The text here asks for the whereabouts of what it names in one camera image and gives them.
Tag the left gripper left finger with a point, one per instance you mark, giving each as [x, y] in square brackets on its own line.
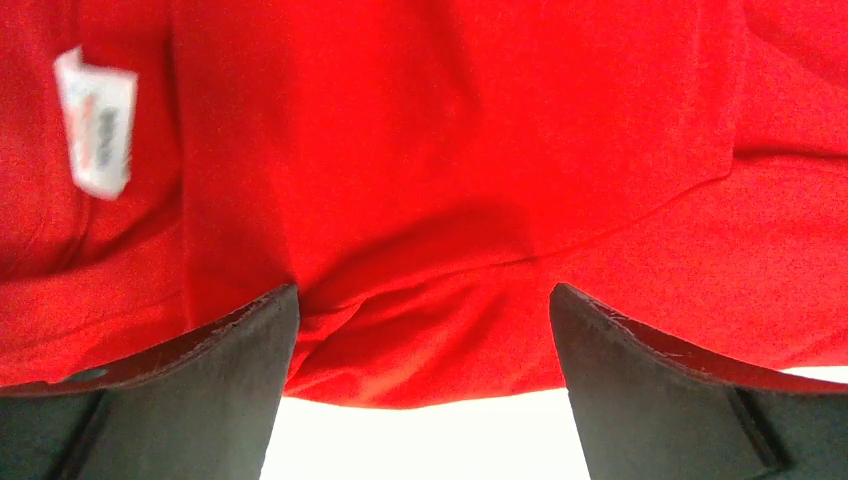
[199, 406]

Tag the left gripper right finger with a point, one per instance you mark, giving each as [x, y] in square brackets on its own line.
[648, 405]

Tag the red t-shirt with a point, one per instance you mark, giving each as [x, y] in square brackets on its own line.
[425, 172]

